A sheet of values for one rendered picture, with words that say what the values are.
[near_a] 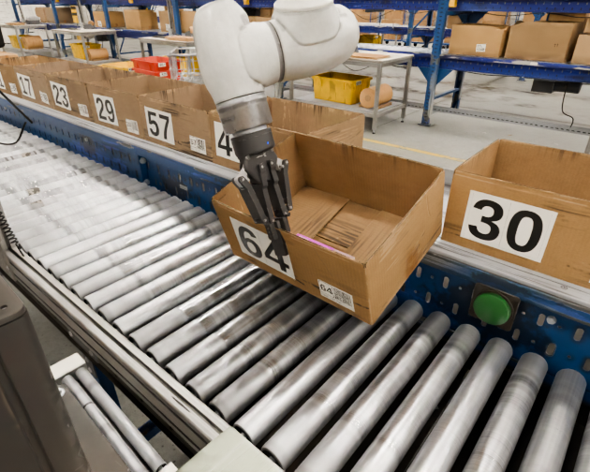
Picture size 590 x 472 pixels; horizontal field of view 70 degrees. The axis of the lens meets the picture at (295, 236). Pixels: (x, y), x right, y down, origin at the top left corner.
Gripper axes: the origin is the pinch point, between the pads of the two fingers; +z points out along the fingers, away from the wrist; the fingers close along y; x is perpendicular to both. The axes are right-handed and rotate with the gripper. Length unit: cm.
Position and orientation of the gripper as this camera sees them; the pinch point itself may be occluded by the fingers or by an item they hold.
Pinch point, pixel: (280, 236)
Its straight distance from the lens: 81.1
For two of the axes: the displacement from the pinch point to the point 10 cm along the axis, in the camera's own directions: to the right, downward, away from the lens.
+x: 7.2, 0.0, -6.9
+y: -6.4, 3.7, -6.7
